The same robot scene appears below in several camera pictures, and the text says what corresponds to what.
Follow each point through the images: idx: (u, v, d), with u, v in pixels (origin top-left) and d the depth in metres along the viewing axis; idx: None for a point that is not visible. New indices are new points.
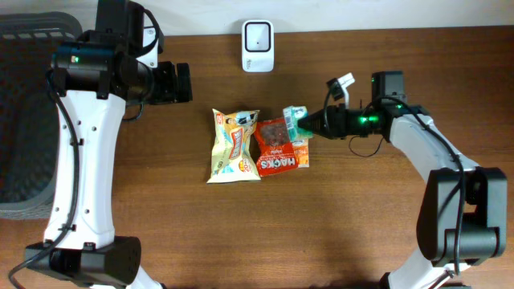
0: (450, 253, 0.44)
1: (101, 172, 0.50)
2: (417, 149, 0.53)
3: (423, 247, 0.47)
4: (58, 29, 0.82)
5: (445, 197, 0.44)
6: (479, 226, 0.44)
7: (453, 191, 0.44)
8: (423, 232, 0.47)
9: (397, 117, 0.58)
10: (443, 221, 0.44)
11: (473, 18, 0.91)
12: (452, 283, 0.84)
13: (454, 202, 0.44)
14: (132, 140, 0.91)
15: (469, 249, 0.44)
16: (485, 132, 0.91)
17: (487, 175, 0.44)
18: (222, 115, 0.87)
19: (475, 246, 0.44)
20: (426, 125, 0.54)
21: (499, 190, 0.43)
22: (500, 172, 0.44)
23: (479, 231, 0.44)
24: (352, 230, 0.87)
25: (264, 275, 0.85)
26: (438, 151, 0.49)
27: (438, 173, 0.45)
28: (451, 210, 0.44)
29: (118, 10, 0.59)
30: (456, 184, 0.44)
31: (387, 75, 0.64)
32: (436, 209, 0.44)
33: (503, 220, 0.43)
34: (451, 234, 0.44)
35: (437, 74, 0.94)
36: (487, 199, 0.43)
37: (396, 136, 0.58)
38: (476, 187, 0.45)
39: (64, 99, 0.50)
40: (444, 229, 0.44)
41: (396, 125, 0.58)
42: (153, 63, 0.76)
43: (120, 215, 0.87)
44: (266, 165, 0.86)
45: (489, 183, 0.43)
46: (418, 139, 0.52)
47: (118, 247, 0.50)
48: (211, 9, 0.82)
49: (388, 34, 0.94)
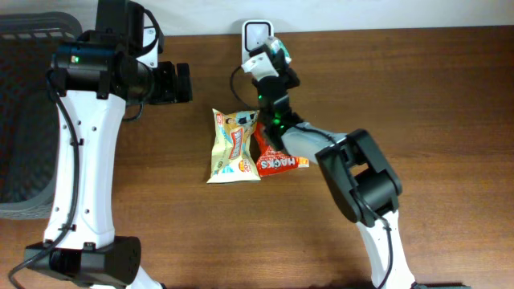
0: (364, 208, 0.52)
1: (101, 172, 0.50)
2: (303, 150, 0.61)
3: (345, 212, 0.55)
4: (58, 29, 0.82)
5: (333, 168, 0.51)
6: (373, 177, 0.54)
7: (336, 162, 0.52)
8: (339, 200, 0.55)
9: (283, 136, 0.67)
10: (344, 187, 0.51)
11: (473, 18, 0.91)
12: (452, 284, 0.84)
13: (342, 170, 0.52)
14: (132, 140, 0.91)
15: (376, 197, 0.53)
16: (485, 132, 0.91)
17: (357, 137, 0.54)
18: (222, 115, 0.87)
19: (380, 194, 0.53)
20: (303, 127, 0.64)
21: (369, 144, 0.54)
22: (361, 130, 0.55)
23: (377, 181, 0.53)
24: (352, 230, 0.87)
25: (264, 275, 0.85)
26: (315, 141, 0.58)
27: (321, 155, 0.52)
28: (346, 177, 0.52)
29: (118, 10, 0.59)
30: (336, 156, 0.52)
31: (277, 102, 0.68)
32: (335, 181, 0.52)
33: (386, 164, 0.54)
34: (357, 195, 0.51)
35: (437, 74, 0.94)
36: (367, 155, 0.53)
37: (291, 150, 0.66)
38: (355, 150, 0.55)
39: (64, 99, 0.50)
40: (348, 194, 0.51)
41: (287, 141, 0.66)
42: (153, 63, 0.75)
43: (120, 214, 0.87)
44: (266, 165, 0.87)
45: (360, 142, 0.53)
46: (301, 143, 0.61)
47: (118, 247, 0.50)
48: (211, 9, 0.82)
49: (388, 34, 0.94)
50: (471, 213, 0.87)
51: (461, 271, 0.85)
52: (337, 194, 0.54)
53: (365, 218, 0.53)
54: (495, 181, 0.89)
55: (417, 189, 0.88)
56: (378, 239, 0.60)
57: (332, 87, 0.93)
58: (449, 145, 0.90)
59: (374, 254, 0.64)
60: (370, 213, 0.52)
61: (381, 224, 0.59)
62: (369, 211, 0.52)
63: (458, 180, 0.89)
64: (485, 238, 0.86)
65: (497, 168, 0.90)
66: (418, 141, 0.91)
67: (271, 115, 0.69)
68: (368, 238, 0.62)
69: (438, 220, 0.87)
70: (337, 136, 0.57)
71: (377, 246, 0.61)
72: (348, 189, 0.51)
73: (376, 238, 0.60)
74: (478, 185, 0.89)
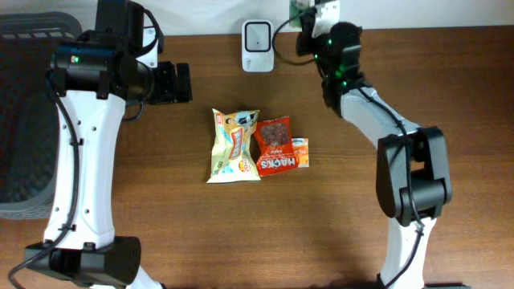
0: (408, 206, 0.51)
1: (100, 172, 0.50)
2: (365, 120, 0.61)
3: (385, 203, 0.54)
4: (58, 29, 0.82)
5: (395, 159, 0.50)
6: (426, 181, 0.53)
7: (400, 155, 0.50)
8: (383, 190, 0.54)
9: (346, 95, 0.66)
10: (397, 181, 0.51)
11: (473, 18, 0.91)
12: (452, 284, 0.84)
13: (401, 164, 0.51)
14: (132, 140, 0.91)
15: (422, 200, 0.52)
16: (486, 132, 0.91)
17: (428, 135, 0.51)
18: (222, 115, 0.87)
19: (425, 197, 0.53)
20: (370, 96, 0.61)
21: (438, 147, 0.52)
22: (435, 129, 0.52)
23: (426, 184, 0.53)
24: (352, 230, 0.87)
25: (264, 275, 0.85)
26: (381, 120, 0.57)
27: (387, 142, 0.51)
28: (403, 170, 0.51)
29: (117, 10, 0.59)
30: (401, 148, 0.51)
31: (346, 51, 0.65)
32: (389, 172, 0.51)
33: (446, 172, 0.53)
34: (406, 190, 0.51)
35: (437, 74, 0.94)
36: (430, 156, 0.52)
37: (348, 111, 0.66)
38: (420, 147, 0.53)
39: (64, 99, 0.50)
40: (398, 189, 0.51)
41: (348, 100, 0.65)
42: (153, 63, 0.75)
43: (120, 214, 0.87)
44: (266, 165, 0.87)
45: (430, 142, 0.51)
46: (365, 112, 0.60)
47: (118, 247, 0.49)
48: (211, 9, 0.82)
49: (388, 34, 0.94)
50: (471, 213, 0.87)
51: (460, 271, 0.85)
52: (384, 185, 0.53)
53: (405, 216, 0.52)
54: (495, 181, 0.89)
55: None
56: (406, 239, 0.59)
57: None
58: (449, 145, 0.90)
59: (395, 251, 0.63)
60: (411, 212, 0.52)
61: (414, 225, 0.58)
62: (411, 210, 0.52)
63: (458, 180, 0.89)
64: (485, 238, 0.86)
65: (497, 168, 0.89)
66: None
67: (336, 66, 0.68)
68: (396, 238, 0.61)
69: (438, 220, 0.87)
70: (408, 124, 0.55)
71: (402, 246, 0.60)
72: (400, 185, 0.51)
73: (404, 240, 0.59)
74: (478, 185, 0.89)
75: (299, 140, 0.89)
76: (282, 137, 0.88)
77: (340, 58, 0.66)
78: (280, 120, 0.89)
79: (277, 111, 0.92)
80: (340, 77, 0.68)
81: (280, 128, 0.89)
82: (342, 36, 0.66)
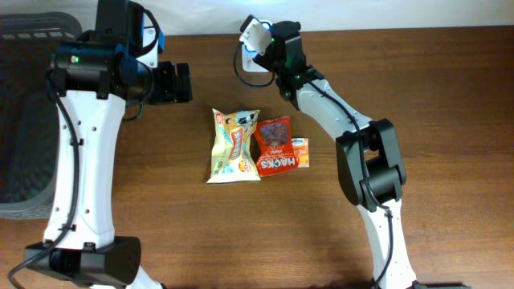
0: (366, 195, 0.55)
1: (100, 172, 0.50)
2: (322, 115, 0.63)
3: (348, 193, 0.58)
4: (58, 29, 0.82)
5: (350, 153, 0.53)
6: (382, 168, 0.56)
7: (355, 150, 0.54)
8: (344, 181, 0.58)
9: (299, 89, 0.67)
10: (355, 174, 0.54)
11: (472, 18, 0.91)
12: (452, 283, 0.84)
13: (357, 159, 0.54)
14: (132, 140, 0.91)
15: (379, 186, 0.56)
16: (486, 132, 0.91)
17: (378, 128, 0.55)
18: (222, 115, 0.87)
19: (381, 181, 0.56)
20: (323, 90, 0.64)
21: (389, 138, 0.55)
22: (385, 121, 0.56)
23: (381, 171, 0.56)
24: (352, 230, 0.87)
25: (264, 275, 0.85)
26: (336, 115, 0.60)
27: (341, 140, 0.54)
28: (358, 163, 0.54)
29: (118, 10, 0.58)
30: (355, 144, 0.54)
31: (287, 42, 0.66)
32: (347, 166, 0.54)
33: (399, 159, 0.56)
34: (363, 180, 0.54)
35: (437, 74, 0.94)
36: (385, 146, 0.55)
37: (307, 106, 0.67)
38: (374, 138, 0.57)
39: (64, 99, 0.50)
40: (357, 181, 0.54)
41: (302, 95, 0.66)
42: (153, 63, 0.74)
43: (120, 214, 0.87)
44: (266, 165, 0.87)
45: (381, 134, 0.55)
46: (320, 107, 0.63)
47: (117, 246, 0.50)
48: (212, 9, 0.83)
49: (388, 34, 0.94)
50: (471, 213, 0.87)
51: (461, 271, 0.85)
52: (345, 177, 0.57)
53: (367, 203, 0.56)
54: (494, 181, 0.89)
55: (417, 189, 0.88)
56: (379, 225, 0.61)
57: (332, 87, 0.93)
58: (450, 145, 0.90)
59: (375, 243, 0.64)
60: (371, 199, 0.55)
61: (382, 211, 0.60)
62: (371, 197, 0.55)
63: (458, 180, 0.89)
64: (485, 238, 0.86)
65: (497, 168, 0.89)
66: (418, 140, 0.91)
67: (282, 61, 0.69)
68: (370, 228, 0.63)
69: (438, 220, 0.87)
70: (361, 120, 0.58)
71: (379, 235, 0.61)
72: (358, 177, 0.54)
73: (377, 226, 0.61)
74: (478, 185, 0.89)
75: (299, 140, 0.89)
76: (282, 137, 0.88)
77: (285, 52, 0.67)
78: (280, 120, 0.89)
79: (276, 111, 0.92)
80: (289, 71, 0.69)
81: (279, 128, 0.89)
82: (286, 30, 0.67)
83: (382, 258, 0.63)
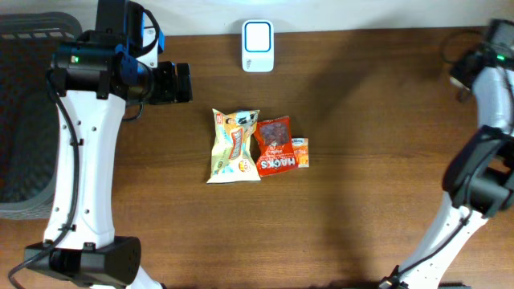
0: (461, 187, 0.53)
1: (101, 172, 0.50)
2: (492, 104, 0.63)
3: (446, 177, 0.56)
4: (58, 29, 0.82)
5: (485, 144, 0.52)
6: (493, 183, 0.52)
7: (489, 144, 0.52)
8: (452, 165, 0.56)
9: (489, 67, 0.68)
10: (470, 162, 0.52)
11: (473, 18, 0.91)
12: (451, 284, 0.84)
13: (481, 152, 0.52)
14: (132, 140, 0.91)
15: (478, 193, 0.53)
16: None
17: None
18: (222, 115, 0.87)
19: (484, 190, 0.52)
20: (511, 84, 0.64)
21: None
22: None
23: (494, 185, 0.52)
24: (352, 230, 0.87)
25: (265, 275, 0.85)
26: (502, 111, 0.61)
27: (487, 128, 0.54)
28: (483, 156, 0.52)
29: (117, 10, 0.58)
30: (495, 140, 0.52)
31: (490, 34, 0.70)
32: (469, 152, 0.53)
33: None
34: (470, 172, 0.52)
35: (438, 74, 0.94)
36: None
37: (481, 87, 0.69)
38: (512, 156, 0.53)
39: (64, 99, 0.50)
40: (464, 168, 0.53)
41: (486, 79, 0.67)
42: (153, 63, 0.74)
43: (120, 214, 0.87)
44: (266, 165, 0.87)
45: None
46: (495, 97, 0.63)
47: (117, 246, 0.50)
48: (211, 9, 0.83)
49: (388, 34, 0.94)
50: None
51: (460, 271, 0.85)
52: (455, 161, 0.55)
53: (455, 193, 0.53)
54: None
55: (417, 189, 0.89)
56: (447, 223, 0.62)
57: (331, 87, 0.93)
58: (450, 146, 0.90)
59: (431, 236, 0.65)
60: (464, 196, 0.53)
61: (458, 217, 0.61)
62: (462, 191, 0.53)
63: None
64: (485, 238, 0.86)
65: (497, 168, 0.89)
66: (419, 141, 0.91)
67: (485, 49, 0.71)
68: (438, 221, 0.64)
69: None
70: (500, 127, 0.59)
71: (442, 231, 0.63)
72: (468, 167, 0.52)
73: (446, 223, 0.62)
74: None
75: (299, 140, 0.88)
76: (282, 137, 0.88)
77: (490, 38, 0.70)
78: (280, 120, 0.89)
79: (276, 111, 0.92)
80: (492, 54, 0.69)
81: (280, 128, 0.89)
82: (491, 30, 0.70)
83: (426, 252, 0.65)
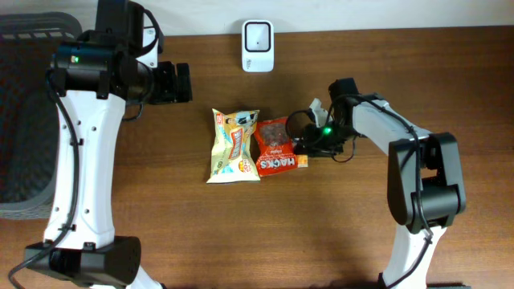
0: (418, 218, 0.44)
1: (100, 173, 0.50)
2: (377, 133, 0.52)
3: (395, 215, 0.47)
4: (58, 29, 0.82)
5: (404, 163, 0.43)
6: (438, 189, 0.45)
7: (414, 157, 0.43)
8: (391, 201, 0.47)
9: None
10: (407, 189, 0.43)
11: (473, 18, 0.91)
12: (451, 284, 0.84)
13: (413, 168, 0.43)
14: (132, 140, 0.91)
15: (436, 210, 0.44)
16: (485, 132, 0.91)
17: (439, 137, 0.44)
18: (222, 115, 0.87)
19: (438, 204, 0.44)
20: (381, 107, 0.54)
21: (454, 153, 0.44)
22: (450, 133, 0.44)
23: (438, 190, 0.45)
24: (352, 230, 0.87)
25: (264, 275, 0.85)
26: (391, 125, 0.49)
27: (396, 145, 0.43)
28: (414, 176, 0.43)
29: (118, 10, 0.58)
30: (414, 151, 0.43)
31: None
32: (398, 181, 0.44)
33: (461, 177, 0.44)
34: (416, 196, 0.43)
35: (437, 74, 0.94)
36: (444, 162, 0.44)
37: (360, 124, 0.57)
38: (433, 153, 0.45)
39: (64, 99, 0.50)
40: (409, 195, 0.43)
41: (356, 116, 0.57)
42: (153, 63, 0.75)
43: (120, 214, 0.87)
44: (266, 165, 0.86)
45: (444, 146, 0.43)
46: (375, 122, 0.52)
47: (117, 247, 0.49)
48: (212, 10, 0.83)
49: (388, 34, 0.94)
50: (471, 213, 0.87)
51: (461, 271, 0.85)
52: (392, 192, 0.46)
53: (414, 226, 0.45)
54: (494, 181, 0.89)
55: None
56: (414, 246, 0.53)
57: None
58: None
59: (400, 254, 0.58)
60: (422, 221, 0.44)
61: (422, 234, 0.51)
62: (423, 221, 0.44)
63: None
64: (485, 238, 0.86)
65: (497, 168, 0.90)
66: None
67: None
68: (402, 241, 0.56)
69: None
70: (420, 131, 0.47)
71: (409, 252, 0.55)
72: (410, 190, 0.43)
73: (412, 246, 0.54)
74: (477, 184, 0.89)
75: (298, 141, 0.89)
76: (282, 136, 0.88)
77: None
78: (279, 120, 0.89)
79: (276, 111, 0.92)
80: None
81: (279, 128, 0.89)
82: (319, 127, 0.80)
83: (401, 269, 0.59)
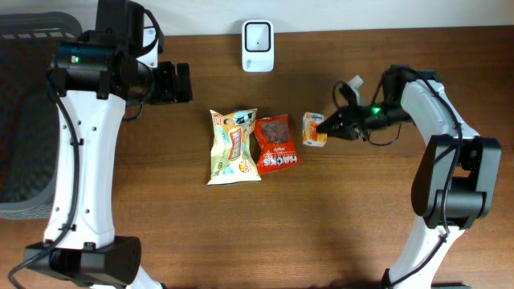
0: (438, 210, 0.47)
1: (101, 173, 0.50)
2: (423, 117, 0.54)
3: (415, 205, 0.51)
4: (58, 29, 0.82)
5: (440, 156, 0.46)
6: (467, 191, 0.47)
7: (450, 154, 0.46)
8: (417, 192, 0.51)
9: None
10: (434, 181, 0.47)
11: (472, 18, 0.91)
12: (452, 283, 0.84)
13: (446, 164, 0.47)
14: (132, 140, 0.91)
15: (457, 209, 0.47)
16: (485, 132, 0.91)
17: (484, 142, 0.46)
18: (220, 116, 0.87)
19: (462, 203, 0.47)
20: (435, 91, 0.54)
21: (492, 160, 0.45)
22: (496, 140, 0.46)
23: (467, 191, 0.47)
24: (352, 230, 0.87)
25: (265, 275, 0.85)
26: (442, 117, 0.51)
27: (438, 140, 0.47)
28: (445, 172, 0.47)
29: (118, 11, 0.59)
30: (454, 148, 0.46)
31: None
32: (430, 172, 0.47)
33: (491, 185, 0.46)
34: (442, 190, 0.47)
35: (437, 74, 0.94)
36: (480, 165, 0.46)
37: (405, 99, 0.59)
38: (473, 156, 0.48)
39: (64, 99, 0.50)
40: (435, 188, 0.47)
41: (407, 90, 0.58)
42: (153, 63, 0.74)
43: (120, 214, 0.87)
44: (268, 163, 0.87)
45: (486, 150, 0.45)
46: (426, 104, 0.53)
47: (118, 246, 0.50)
48: (211, 10, 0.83)
49: (388, 34, 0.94)
50: None
51: (461, 271, 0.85)
52: (421, 183, 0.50)
53: (431, 218, 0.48)
54: (494, 180, 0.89)
55: None
56: (427, 242, 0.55)
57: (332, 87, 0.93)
58: None
59: (411, 250, 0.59)
60: (440, 216, 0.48)
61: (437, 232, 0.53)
62: (441, 216, 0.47)
63: None
64: (485, 238, 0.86)
65: (497, 168, 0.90)
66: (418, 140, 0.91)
67: None
68: (416, 237, 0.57)
69: None
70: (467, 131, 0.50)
71: (421, 249, 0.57)
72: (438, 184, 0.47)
73: (425, 242, 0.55)
74: None
75: (319, 117, 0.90)
76: (283, 135, 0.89)
77: None
78: (279, 118, 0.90)
79: (276, 111, 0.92)
80: None
81: (280, 126, 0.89)
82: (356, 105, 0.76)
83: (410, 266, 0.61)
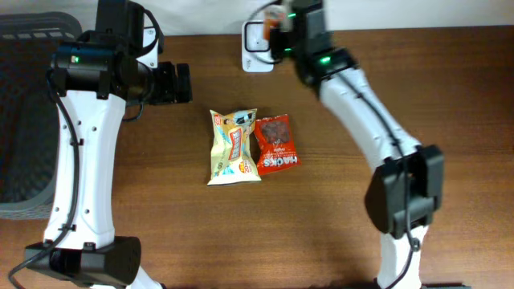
0: (402, 225, 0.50)
1: (100, 173, 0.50)
2: (357, 127, 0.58)
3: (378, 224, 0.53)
4: (58, 29, 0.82)
5: (390, 185, 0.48)
6: (419, 198, 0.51)
7: (397, 179, 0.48)
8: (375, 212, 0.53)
9: None
10: (393, 205, 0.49)
11: (473, 18, 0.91)
12: (451, 284, 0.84)
13: (398, 188, 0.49)
14: (132, 140, 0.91)
15: (416, 214, 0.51)
16: (485, 132, 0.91)
17: (425, 155, 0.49)
18: (219, 116, 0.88)
19: (418, 209, 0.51)
20: (358, 91, 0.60)
21: (435, 168, 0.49)
22: (434, 148, 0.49)
23: (419, 198, 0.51)
24: (352, 230, 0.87)
25: (265, 275, 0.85)
26: (376, 132, 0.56)
27: (384, 171, 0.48)
28: (399, 193, 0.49)
29: (118, 11, 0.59)
30: (400, 172, 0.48)
31: None
32: (385, 200, 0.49)
33: (438, 188, 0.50)
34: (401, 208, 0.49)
35: (437, 74, 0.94)
36: (427, 176, 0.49)
37: (329, 99, 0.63)
38: (416, 165, 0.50)
39: (64, 99, 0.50)
40: (393, 209, 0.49)
41: (327, 90, 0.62)
42: (154, 63, 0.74)
43: (120, 214, 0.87)
44: (269, 164, 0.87)
45: (429, 163, 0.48)
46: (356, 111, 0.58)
47: (117, 246, 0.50)
48: (212, 10, 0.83)
49: (388, 34, 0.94)
50: (471, 213, 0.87)
51: (461, 271, 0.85)
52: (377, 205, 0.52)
53: (397, 232, 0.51)
54: (494, 181, 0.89)
55: None
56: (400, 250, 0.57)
57: None
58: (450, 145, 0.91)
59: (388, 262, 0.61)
60: (405, 229, 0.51)
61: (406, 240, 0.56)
62: (406, 228, 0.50)
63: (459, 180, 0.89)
64: (485, 238, 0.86)
65: (497, 168, 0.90)
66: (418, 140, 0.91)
67: None
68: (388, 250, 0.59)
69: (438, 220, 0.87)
70: (406, 140, 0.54)
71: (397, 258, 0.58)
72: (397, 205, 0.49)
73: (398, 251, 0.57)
74: (477, 184, 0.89)
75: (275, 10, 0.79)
76: (283, 136, 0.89)
77: None
78: (279, 119, 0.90)
79: (276, 112, 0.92)
80: None
81: (280, 127, 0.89)
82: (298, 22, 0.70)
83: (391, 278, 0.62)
